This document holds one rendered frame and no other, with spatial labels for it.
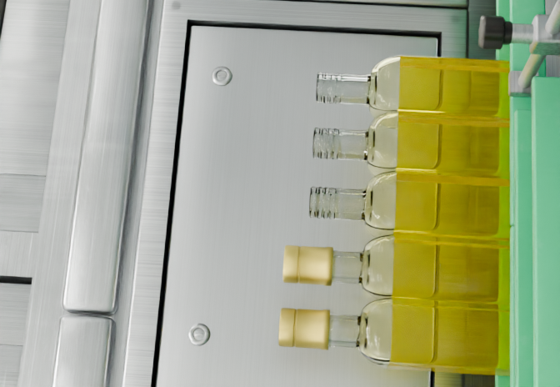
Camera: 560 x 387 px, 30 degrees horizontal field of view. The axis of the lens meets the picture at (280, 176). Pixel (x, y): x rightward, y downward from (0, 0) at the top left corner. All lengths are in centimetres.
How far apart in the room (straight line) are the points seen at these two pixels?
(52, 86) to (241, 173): 25
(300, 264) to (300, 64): 29
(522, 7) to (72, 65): 50
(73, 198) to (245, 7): 28
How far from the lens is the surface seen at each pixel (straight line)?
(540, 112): 87
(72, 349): 109
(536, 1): 101
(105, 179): 113
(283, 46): 116
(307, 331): 92
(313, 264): 93
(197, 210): 110
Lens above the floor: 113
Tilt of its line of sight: 2 degrees up
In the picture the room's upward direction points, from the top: 87 degrees counter-clockwise
